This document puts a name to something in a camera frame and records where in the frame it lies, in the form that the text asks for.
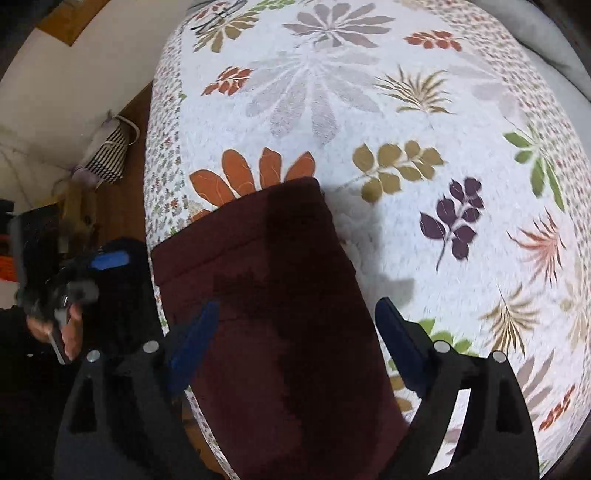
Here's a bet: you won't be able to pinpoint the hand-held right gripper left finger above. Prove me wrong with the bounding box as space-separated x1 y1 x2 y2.
53 300 221 480

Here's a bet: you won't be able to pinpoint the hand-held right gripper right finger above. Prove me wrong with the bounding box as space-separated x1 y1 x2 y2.
375 298 541 480

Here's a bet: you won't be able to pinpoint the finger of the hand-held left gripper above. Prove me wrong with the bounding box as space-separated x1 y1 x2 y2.
83 237 160 347

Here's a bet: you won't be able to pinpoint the maroon pants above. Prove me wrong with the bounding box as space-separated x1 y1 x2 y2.
151 178 409 480

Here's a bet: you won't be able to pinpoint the person's left hand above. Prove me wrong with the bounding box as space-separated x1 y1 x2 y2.
28 308 84 363

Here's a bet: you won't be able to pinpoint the striped bag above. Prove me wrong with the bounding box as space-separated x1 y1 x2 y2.
74 114 140 186

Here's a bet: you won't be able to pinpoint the white floral quilt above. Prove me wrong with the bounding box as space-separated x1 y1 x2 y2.
143 0 591 480

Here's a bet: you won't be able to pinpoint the wooden window sill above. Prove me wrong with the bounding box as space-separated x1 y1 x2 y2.
36 0 112 47

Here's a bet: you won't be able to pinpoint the grey-blue duvet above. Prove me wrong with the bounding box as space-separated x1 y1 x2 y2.
471 0 591 103

